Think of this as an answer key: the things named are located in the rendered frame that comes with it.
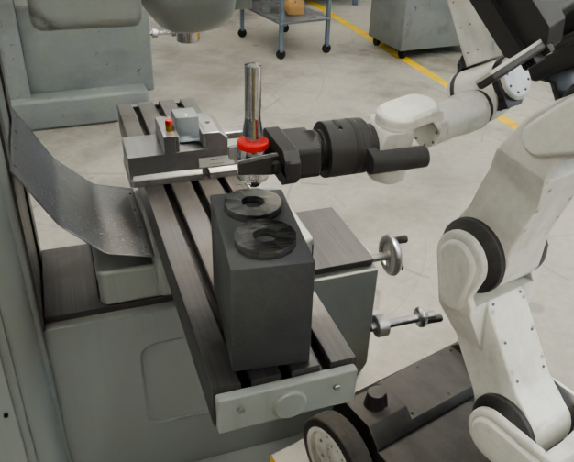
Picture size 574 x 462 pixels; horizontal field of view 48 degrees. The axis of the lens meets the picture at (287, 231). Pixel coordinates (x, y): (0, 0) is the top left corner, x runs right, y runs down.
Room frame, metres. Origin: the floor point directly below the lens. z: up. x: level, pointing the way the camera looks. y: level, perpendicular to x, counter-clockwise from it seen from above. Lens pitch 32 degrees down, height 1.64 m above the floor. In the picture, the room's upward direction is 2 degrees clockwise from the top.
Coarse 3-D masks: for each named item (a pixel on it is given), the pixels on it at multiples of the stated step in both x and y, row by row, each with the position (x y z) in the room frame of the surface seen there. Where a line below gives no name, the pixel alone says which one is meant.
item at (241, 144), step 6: (240, 138) 0.88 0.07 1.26; (264, 138) 0.88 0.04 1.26; (240, 144) 0.86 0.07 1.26; (246, 144) 0.86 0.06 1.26; (252, 144) 0.86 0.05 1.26; (258, 144) 0.86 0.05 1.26; (264, 144) 0.87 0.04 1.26; (246, 150) 0.86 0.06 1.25; (252, 150) 0.86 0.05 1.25; (258, 150) 0.86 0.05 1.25
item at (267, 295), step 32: (256, 192) 0.91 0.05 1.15; (224, 224) 0.83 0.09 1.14; (256, 224) 0.81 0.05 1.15; (288, 224) 0.84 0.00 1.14; (224, 256) 0.77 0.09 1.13; (256, 256) 0.74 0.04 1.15; (288, 256) 0.75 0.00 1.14; (224, 288) 0.78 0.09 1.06; (256, 288) 0.72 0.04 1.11; (288, 288) 0.73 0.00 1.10; (224, 320) 0.79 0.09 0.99; (256, 320) 0.72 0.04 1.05; (288, 320) 0.73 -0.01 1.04; (256, 352) 0.72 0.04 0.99; (288, 352) 0.73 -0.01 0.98
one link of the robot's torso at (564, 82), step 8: (568, 40) 0.92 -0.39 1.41; (560, 48) 0.93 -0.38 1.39; (568, 48) 0.91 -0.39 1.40; (552, 56) 0.93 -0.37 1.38; (560, 56) 0.92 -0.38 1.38; (568, 56) 0.91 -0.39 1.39; (536, 64) 0.95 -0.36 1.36; (544, 64) 0.94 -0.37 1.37; (552, 64) 0.93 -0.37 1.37; (560, 64) 0.91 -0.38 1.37; (568, 64) 0.90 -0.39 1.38; (536, 72) 0.94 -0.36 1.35; (544, 72) 0.93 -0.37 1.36; (552, 72) 0.92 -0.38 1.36; (560, 72) 0.97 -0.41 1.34; (568, 72) 0.98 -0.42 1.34; (536, 80) 0.94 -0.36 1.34; (544, 80) 0.95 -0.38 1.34; (552, 80) 0.95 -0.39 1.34; (560, 80) 0.96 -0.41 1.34; (568, 80) 0.97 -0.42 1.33; (552, 88) 0.96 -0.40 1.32; (560, 88) 0.95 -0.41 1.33; (568, 88) 0.96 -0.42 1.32; (560, 96) 0.94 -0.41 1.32
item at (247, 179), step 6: (240, 150) 0.86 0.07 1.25; (264, 150) 0.86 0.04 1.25; (240, 156) 0.86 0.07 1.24; (246, 156) 0.86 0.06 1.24; (252, 156) 0.86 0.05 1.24; (240, 180) 0.86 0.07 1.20; (246, 180) 0.86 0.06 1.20; (252, 180) 0.86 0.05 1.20; (258, 180) 0.86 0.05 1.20; (264, 180) 0.87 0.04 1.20
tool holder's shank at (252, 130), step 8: (248, 64) 0.88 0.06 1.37; (256, 64) 0.88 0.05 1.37; (248, 72) 0.87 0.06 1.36; (256, 72) 0.87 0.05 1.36; (248, 80) 0.87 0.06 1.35; (256, 80) 0.87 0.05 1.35; (248, 88) 0.87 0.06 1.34; (256, 88) 0.87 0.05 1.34; (248, 96) 0.87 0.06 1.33; (256, 96) 0.87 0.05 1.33; (248, 104) 0.87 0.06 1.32; (256, 104) 0.87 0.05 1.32; (248, 112) 0.87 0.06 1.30; (256, 112) 0.87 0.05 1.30; (248, 120) 0.87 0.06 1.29; (256, 120) 0.87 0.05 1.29; (248, 128) 0.87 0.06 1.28; (256, 128) 0.87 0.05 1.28; (248, 136) 0.86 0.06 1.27; (256, 136) 0.86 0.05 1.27
